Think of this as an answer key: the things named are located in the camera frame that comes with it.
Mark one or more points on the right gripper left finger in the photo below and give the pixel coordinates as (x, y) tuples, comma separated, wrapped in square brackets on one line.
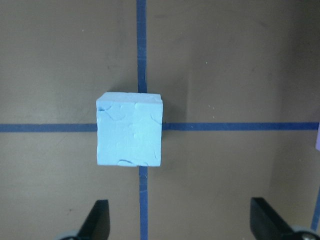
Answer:
[(97, 224)]

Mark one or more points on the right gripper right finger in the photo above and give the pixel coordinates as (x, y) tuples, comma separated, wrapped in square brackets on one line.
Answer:
[(266, 224)]

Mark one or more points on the light blue block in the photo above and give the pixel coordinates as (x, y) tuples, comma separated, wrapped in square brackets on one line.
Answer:
[(129, 129)]

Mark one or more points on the right purple block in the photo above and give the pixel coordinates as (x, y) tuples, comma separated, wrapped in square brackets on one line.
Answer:
[(317, 143)]

